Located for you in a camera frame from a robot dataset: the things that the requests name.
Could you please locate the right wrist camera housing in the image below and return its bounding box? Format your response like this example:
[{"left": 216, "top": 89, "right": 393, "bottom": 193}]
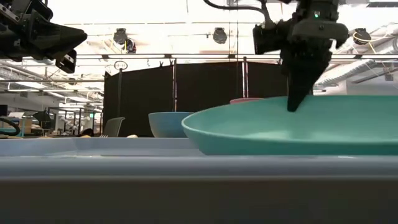
[{"left": 290, "top": 17, "right": 349, "bottom": 50}]

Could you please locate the round black ceiling fixture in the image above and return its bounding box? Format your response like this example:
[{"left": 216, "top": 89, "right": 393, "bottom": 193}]
[
  {"left": 113, "top": 27, "right": 129, "bottom": 45},
  {"left": 213, "top": 27, "right": 228, "bottom": 45},
  {"left": 354, "top": 27, "right": 373, "bottom": 45}
]

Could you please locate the teal plate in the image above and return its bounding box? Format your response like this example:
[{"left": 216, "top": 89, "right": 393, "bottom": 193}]
[{"left": 181, "top": 95, "right": 398, "bottom": 156}]

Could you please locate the horizontal metal rail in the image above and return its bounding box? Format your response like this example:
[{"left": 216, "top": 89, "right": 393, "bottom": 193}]
[{"left": 21, "top": 53, "right": 398, "bottom": 61}]

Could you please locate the thick black hose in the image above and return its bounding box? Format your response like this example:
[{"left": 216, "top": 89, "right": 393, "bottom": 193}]
[{"left": 0, "top": 116, "right": 21, "bottom": 137}]

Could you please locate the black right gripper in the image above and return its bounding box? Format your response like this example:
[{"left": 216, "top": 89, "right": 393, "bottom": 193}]
[{"left": 252, "top": 0, "right": 340, "bottom": 113}]

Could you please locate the round sign on pole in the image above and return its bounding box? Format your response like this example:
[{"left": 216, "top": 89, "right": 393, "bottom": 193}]
[{"left": 113, "top": 60, "right": 129, "bottom": 118}]

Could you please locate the dark red hanging device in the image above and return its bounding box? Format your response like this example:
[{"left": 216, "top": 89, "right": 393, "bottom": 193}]
[{"left": 125, "top": 37, "right": 137, "bottom": 54}]

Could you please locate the blue bowl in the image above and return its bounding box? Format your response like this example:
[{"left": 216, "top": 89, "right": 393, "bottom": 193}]
[{"left": 148, "top": 111, "right": 194, "bottom": 139}]

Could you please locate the grey-blue plastic tray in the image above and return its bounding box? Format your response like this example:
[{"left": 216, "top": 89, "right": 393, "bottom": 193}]
[{"left": 0, "top": 136, "right": 398, "bottom": 224}]

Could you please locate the grey chair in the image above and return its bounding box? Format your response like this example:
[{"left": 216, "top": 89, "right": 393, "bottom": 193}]
[{"left": 99, "top": 116, "right": 126, "bottom": 138}]

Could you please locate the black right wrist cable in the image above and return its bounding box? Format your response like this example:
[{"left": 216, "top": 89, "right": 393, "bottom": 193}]
[{"left": 203, "top": 0, "right": 275, "bottom": 28}]

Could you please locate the black curtain partition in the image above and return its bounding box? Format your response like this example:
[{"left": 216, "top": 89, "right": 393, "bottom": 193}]
[{"left": 103, "top": 61, "right": 289, "bottom": 138}]

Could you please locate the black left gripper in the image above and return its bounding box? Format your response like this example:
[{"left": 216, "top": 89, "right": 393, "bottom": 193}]
[{"left": 0, "top": 0, "right": 88, "bottom": 75}]

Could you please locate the pink ribbed cup with label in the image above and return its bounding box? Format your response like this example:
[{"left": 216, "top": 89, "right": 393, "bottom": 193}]
[{"left": 229, "top": 97, "right": 265, "bottom": 105}]

